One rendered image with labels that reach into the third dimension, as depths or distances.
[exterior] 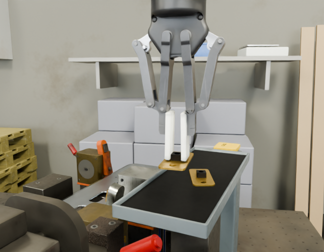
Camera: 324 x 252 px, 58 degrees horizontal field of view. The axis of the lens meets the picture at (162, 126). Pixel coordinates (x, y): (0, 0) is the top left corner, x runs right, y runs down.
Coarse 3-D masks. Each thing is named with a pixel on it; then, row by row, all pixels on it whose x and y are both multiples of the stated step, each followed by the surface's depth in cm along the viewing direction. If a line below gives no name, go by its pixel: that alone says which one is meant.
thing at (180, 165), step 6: (174, 156) 43; (180, 156) 42; (192, 156) 46; (162, 162) 42; (168, 162) 42; (174, 162) 42; (180, 162) 42; (186, 162) 42; (162, 168) 40; (168, 168) 40; (174, 168) 39; (180, 168) 39
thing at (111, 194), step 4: (112, 184) 64; (116, 184) 64; (112, 188) 63; (116, 188) 63; (120, 188) 64; (108, 192) 63; (112, 192) 63; (116, 192) 62; (120, 192) 64; (108, 196) 63; (112, 196) 63; (116, 196) 63; (120, 196) 65; (108, 200) 63; (112, 200) 63; (116, 200) 63; (108, 204) 63
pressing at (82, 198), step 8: (120, 168) 110; (112, 176) 100; (96, 184) 93; (104, 184) 93; (80, 192) 87; (88, 192) 87; (96, 192) 87; (104, 192) 88; (64, 200) 81; (72, 200) 81; (80, 200) 81; (88, 200) 81; (104, 200) 81
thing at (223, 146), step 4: (216, 144) 78; (220, 144) 78; (224, 144) 78; (228, 144) 78; (232, 144) 78; (236, 144) 78; (216, 148) 76; (220, 148) 76; (224, 148) 75; (228, 148) 75; (232, 148) 74; (236, 148) 75
